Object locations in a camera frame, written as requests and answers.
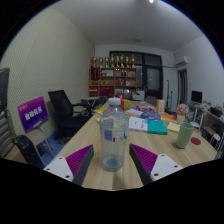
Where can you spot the black office chair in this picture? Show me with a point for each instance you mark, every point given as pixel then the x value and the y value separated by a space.
pixel 65 111

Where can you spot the green cup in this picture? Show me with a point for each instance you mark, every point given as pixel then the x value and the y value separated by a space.
pixel 184 135

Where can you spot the teal book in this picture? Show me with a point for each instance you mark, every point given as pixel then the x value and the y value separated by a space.
pixel 157 127

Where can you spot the blue book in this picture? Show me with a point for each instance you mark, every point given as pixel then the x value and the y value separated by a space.
pixel 150 115

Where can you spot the grey armchair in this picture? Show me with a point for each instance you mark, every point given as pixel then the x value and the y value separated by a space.
pixel 150 100

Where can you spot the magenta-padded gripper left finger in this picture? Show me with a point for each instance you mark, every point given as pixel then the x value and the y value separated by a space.
pixel 63 166

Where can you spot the black framed glass door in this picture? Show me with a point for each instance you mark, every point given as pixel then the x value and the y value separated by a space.
pixel 153 76

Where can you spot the small white folding table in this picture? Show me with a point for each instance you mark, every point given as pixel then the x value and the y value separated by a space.
pixel 89 99

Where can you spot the white booklet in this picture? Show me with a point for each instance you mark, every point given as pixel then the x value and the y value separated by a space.
pixel 138 124

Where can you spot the purple sign board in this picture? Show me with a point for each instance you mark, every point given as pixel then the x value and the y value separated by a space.
pixel 32 114

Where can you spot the pink box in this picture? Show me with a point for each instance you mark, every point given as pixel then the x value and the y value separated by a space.
pixel 145 108

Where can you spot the wooden shelf unit with trophies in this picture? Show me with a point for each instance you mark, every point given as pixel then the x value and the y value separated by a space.
pixel 111 80

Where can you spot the clear plastic water bottle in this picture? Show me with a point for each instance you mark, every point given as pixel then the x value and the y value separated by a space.
pixel 114 136

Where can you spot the flat round red coaster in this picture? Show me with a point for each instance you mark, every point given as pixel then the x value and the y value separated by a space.
pixel 196 141

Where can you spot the grey mesh-back office chair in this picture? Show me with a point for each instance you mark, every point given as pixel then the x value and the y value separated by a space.
pixel 26 150

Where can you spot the pink flowers in white pot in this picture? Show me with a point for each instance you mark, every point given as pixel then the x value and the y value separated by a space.
pixel 182 109

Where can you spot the white air conditioner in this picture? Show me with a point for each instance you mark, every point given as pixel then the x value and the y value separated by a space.
pixel 181 61

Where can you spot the black computer monitor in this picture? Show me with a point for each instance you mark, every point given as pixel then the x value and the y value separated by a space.
pixel 196 96

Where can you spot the yellow gift box red ribbon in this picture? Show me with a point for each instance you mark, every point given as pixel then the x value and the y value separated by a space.
pixel 128 105

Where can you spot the orange book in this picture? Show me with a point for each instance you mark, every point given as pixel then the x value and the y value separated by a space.
pixel 168 117

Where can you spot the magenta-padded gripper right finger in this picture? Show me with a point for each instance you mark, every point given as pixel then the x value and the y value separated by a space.
pixel 160 165

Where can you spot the beige envelope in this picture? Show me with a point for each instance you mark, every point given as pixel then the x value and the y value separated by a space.
pixel 173 126

